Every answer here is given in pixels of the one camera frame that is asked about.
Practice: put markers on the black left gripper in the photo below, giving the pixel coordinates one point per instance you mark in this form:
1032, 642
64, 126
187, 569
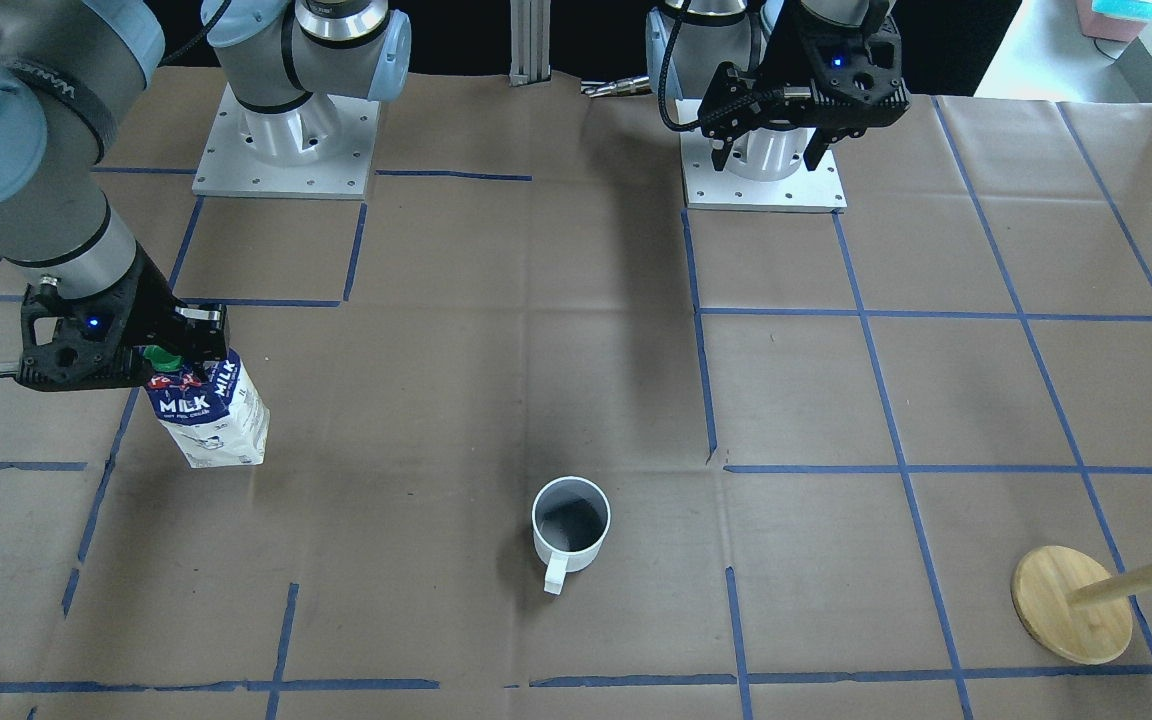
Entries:
788, 52

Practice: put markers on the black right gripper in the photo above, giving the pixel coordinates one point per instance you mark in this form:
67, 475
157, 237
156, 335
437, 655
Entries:
154, 312

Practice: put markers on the blue white milk carton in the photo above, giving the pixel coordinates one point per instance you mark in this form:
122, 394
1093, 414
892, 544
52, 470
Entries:
212, 410

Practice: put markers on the white ceramic mug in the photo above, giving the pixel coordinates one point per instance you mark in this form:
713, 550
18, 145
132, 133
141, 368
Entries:
570, 519

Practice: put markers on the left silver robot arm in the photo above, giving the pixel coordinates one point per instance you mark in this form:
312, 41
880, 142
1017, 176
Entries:
685, 43

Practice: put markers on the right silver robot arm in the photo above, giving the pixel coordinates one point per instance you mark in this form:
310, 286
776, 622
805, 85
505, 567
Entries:
71, 70

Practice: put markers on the pink teal box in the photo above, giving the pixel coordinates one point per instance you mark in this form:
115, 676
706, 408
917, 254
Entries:
1119, 21

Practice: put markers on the wooden mug tree stand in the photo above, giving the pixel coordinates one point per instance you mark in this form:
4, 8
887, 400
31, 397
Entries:
1073, 606

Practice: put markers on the aluminium frame post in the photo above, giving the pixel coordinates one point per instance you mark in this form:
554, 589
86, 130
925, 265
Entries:
530, 42

